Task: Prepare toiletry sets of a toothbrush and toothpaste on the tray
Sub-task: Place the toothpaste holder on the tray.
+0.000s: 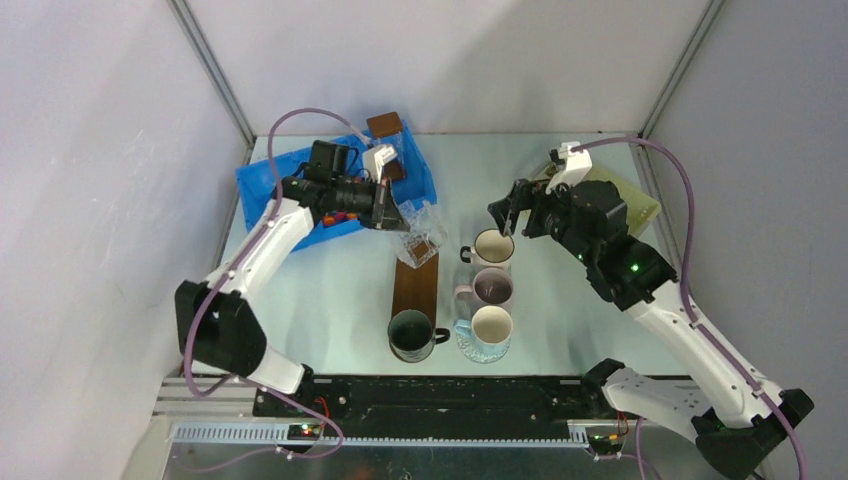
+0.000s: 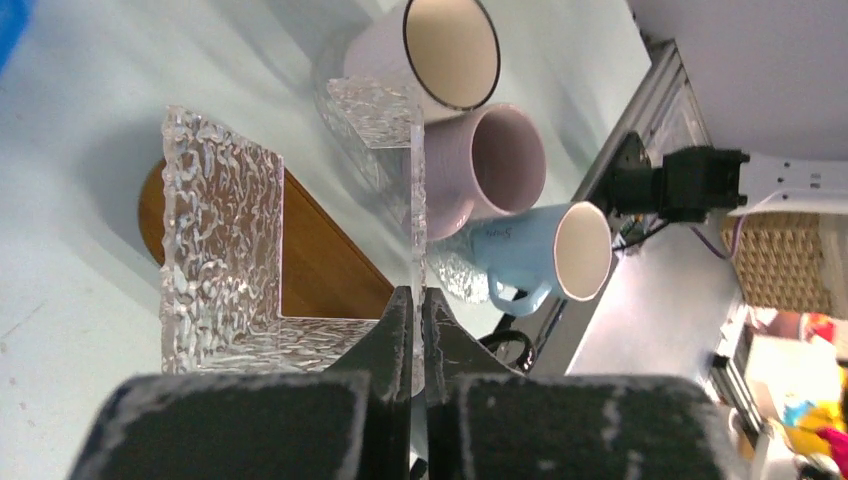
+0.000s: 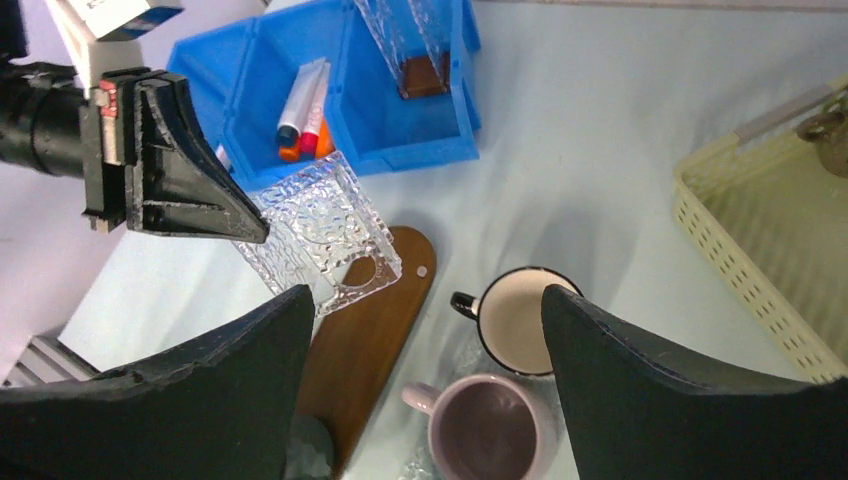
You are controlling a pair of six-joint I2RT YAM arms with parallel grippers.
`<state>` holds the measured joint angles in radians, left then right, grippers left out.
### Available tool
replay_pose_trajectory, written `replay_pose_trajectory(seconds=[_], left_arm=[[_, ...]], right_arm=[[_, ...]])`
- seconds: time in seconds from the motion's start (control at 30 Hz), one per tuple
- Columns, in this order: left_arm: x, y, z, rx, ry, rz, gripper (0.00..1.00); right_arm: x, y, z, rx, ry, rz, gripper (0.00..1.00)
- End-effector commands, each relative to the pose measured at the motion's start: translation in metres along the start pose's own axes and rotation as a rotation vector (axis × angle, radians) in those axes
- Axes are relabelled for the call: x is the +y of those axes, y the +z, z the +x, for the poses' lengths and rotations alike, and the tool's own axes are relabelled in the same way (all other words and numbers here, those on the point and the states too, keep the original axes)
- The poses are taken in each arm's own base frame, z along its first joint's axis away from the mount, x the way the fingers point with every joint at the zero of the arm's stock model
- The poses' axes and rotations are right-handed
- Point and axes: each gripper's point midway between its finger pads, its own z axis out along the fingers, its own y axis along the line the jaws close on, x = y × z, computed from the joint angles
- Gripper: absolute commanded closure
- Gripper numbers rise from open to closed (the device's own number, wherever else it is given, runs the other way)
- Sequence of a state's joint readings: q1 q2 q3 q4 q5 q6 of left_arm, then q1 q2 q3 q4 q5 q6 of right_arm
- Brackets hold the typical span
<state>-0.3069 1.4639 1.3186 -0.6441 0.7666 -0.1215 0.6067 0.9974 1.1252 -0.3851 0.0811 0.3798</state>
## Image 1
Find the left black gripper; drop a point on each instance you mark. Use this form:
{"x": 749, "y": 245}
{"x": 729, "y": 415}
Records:
{"x": 383, "y": 213}

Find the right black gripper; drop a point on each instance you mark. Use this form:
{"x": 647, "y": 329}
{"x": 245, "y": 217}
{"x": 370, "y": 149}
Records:
{"x": 525, "y": 195}

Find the cream mug with black rim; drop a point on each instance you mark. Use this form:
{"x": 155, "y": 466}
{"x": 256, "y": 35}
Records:
{"x": 489, "y": 250}

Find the pink mug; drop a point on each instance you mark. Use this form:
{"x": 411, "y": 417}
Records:
{"x": 489, "y": 287}

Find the clear holder with brown lid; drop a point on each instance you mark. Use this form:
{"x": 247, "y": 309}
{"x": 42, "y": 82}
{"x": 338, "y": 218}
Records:
{"x": 387, "y": 128}

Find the clear textured two-hole holder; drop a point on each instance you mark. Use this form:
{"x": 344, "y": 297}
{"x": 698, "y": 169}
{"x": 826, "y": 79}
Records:
{"x": 426, "y": 236}

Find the light blue mug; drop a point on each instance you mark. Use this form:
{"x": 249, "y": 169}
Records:
{"x": 488, "y": 327}

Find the brown wooden oval tray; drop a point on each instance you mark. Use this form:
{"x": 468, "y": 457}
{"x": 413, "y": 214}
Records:
{"x": 416, "y": 288}

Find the dark green mug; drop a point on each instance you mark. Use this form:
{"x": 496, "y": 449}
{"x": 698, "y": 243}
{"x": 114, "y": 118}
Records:
{"x": 412, "y": 336}

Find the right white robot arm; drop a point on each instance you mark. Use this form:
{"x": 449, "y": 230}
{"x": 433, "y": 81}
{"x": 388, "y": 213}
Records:
{"x": 737, "y": 416}

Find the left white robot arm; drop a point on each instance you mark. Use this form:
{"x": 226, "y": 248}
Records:
{"x": 216, "y": 323}

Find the clear textured oval tray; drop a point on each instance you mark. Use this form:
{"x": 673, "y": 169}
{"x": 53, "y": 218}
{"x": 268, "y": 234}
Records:
{"x": 481, "y": 355}

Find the cream perforated basket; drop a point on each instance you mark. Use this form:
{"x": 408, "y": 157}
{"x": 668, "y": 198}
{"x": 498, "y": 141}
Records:
{"x": 642, "y": 209}

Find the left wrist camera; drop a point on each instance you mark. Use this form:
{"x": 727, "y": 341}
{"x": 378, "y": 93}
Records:
{"x": 376, "y": 158}

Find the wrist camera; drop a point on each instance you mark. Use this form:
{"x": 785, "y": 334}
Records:
{"x": 376, "y": 158}
{"x": 572, "y": 163}

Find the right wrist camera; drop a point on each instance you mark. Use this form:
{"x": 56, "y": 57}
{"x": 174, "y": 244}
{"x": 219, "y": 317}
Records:
{"x": 572, "y": 163}

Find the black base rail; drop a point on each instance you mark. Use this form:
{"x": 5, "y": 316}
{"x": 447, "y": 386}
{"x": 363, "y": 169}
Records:
{"x": 461, "y": 408}

